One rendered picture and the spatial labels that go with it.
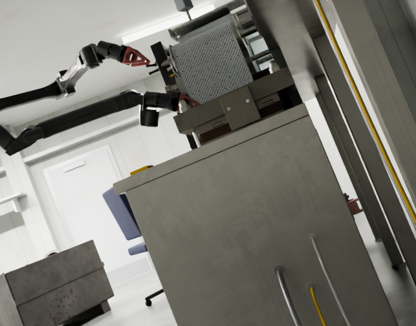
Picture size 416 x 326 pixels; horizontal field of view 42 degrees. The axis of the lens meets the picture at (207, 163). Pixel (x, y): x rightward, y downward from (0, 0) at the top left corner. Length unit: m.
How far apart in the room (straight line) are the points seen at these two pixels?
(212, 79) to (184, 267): 0.67
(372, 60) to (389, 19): 3.42
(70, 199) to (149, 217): 7.34
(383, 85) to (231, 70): 0.89
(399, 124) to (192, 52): 1.02
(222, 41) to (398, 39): 2.73
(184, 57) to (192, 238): 0.67
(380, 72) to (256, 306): 0.87
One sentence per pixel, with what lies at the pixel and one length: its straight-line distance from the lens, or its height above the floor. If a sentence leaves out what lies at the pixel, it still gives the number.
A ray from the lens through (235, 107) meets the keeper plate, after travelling 1.72.
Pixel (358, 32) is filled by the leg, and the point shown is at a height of 0.94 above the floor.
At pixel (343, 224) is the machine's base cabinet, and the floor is 0.52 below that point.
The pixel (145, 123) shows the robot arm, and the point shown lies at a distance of 2.00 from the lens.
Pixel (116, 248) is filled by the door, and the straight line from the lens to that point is 8.97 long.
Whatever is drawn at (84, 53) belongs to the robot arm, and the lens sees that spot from 2.20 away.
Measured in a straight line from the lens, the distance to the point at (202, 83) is 1.97.
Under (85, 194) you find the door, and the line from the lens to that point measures 9.02.
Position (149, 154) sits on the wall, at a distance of 9.01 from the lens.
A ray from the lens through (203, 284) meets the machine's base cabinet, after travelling 1.74.
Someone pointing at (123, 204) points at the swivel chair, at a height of 0.99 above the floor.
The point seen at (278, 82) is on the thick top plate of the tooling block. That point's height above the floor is 0.99.
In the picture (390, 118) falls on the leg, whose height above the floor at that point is 0.75.
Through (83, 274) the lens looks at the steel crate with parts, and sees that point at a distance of 6.12.
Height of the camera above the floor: 0.74
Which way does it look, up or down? 3 degrees up
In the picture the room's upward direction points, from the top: 22 degrees counter-clockwise
